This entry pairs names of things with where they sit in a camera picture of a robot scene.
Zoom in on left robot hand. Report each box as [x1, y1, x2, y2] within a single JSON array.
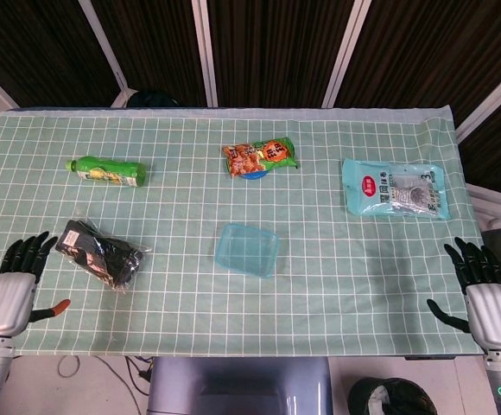
[[0, 231, 73, 338]]

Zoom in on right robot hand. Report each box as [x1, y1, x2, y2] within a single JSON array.
[[426, 236, 501, 351]]

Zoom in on clear blue plastic container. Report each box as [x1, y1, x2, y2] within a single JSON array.
[[214, 222, 281, 281]]

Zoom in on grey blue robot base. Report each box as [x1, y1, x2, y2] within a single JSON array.
[[146, 356, 333, 415]]

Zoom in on black goods in clear bag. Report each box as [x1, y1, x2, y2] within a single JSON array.
[[54, 218, 153, 293]]

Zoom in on white metal rack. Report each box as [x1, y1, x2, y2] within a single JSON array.
[[466, 183, 501, 231]]

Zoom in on black waste bin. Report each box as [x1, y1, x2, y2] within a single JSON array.
[[347, 377, 440, 415]]

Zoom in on light blue scouring pad packet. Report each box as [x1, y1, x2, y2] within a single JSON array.
[[341, 157, 453, 220]]

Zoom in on green plastic drink bottle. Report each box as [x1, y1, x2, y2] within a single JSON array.
[[65, 156, 148, 189]]

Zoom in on green checked tablecloth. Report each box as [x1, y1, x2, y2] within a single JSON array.
[[0, 105, 487, 358]]

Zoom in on dark chair behind table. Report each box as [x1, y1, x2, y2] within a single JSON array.
[[127, 89, 181, 109]]

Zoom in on orange green snack bag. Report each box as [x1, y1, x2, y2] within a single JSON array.
[[221, 137, 300, 179]]

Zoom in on grey floor cable loop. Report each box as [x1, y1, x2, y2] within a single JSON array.
[[57, 355, 81, 378]]

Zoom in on black floor cable bundle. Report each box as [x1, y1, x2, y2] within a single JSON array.
[[124, 355, 155, 385]]

